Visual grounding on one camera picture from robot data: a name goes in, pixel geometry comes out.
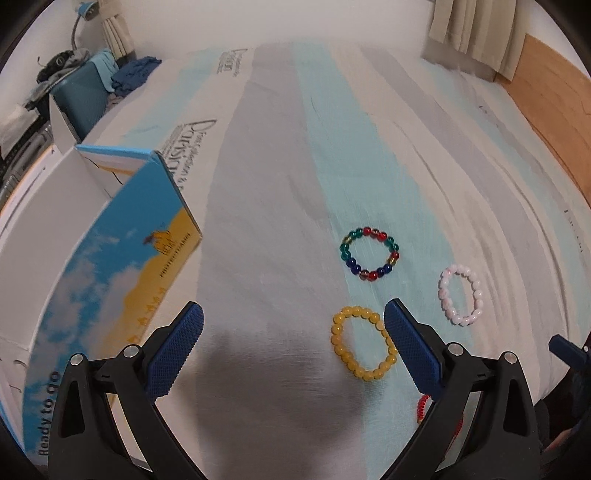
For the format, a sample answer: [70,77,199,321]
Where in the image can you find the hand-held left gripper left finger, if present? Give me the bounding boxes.
[48,301,206,480]

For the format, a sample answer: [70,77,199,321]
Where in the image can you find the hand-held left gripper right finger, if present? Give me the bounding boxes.
[384,298,541,480]

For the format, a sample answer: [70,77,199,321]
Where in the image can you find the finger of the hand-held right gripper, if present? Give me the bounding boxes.
[549,335,591,370]

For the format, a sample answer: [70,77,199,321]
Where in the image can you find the yellow bead bracelet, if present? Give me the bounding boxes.
[331,305,398,383]

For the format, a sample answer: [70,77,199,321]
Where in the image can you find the sky printed cardboard box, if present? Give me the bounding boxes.
[0,95,204,460]

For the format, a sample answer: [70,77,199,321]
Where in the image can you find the striped blue grey blanket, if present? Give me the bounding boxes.
[191,41,589,480]

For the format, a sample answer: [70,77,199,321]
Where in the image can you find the wooden headboard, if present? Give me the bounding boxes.
[496,34,591,206]

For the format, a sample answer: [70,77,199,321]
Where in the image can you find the teal suitcase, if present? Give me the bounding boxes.
[48,60,116,139]

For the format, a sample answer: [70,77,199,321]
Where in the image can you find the dark blue clothes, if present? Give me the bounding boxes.
[111,56,163,97]

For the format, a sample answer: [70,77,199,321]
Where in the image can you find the white plastic bag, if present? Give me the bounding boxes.
[0,105,40,148]

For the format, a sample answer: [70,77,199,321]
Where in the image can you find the light blue cloth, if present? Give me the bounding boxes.
[90,48,122,93]

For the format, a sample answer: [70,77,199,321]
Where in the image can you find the dark clothes pile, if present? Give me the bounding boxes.
[34,48,93,84]

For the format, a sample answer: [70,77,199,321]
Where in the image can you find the beige curtain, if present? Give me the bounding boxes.
[102,14,138,60]
[427,0,528,83]

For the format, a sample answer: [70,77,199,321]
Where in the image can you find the blue desk lamp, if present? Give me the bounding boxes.
[69,0,101,52]

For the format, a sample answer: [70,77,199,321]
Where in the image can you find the red cord bracelet gold tube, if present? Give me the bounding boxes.
[416,392,465,439]

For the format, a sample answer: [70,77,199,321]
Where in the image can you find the white bead bracelet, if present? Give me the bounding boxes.
[438,264,485,326]

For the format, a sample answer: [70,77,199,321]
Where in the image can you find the multicolour glass bead bracelet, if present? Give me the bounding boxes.
[339,226,400,281]

